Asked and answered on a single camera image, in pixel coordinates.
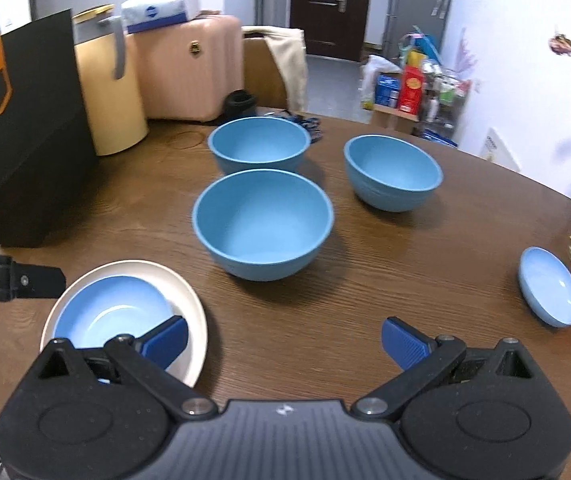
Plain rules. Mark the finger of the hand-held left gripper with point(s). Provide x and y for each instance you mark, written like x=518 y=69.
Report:
x=40 y=281

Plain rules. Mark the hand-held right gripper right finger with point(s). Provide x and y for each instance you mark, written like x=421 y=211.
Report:
x=403 y=342

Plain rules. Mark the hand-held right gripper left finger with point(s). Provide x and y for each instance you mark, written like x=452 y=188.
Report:
x=168 y=340

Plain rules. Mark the cream round plate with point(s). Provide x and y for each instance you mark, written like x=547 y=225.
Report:
x=193 y=310

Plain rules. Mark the small blue plate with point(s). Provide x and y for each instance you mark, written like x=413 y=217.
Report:
x=550 y=285
x=110 y=305

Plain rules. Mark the blue bowl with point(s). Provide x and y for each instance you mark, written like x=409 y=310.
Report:
x=390 y=170
x=260 y=145
x=263 y=225

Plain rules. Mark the black paper bag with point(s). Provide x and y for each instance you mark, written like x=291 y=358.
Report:
x=30 y=160

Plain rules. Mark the yellow lidded bucket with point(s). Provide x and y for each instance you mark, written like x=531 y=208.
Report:
x=110 y=95

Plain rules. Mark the blue printed packet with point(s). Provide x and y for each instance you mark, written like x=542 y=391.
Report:
x=438 y=137

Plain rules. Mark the white printed board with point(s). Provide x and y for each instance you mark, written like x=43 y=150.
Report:
x=503 y=150

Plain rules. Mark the cardboard box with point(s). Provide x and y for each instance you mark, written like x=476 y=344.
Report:
x=390 y=119

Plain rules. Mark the black cup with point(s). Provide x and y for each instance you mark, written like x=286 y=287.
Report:
x=240 y=104

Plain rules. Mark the metal storage rack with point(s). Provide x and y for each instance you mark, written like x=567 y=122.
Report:
x=448 y=97

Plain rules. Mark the blue box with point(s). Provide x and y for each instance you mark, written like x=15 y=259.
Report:
x=386 y=91

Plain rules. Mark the red box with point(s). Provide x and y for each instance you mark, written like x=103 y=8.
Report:
x=411 y=90

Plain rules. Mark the pink suitcase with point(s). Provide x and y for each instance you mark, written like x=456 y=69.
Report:
x=190 y=70

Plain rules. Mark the white plastic bag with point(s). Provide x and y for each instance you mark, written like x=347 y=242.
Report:
x=373 y=67

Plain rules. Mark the brown chair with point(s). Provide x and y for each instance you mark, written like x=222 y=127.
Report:
x=260 y=72

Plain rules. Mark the colourful plastic bundle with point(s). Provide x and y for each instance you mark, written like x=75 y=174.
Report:
x=415 y=47

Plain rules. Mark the white blue tissue pack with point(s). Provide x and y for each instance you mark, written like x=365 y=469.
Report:
x=160 y=7

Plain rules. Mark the dark brown door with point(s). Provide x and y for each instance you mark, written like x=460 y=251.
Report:
x=333 y=15

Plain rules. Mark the grey refrigerator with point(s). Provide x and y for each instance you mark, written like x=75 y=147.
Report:
x=410 y=0

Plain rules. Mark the purple wall sticker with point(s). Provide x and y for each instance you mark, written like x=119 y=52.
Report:
x=468 y=55

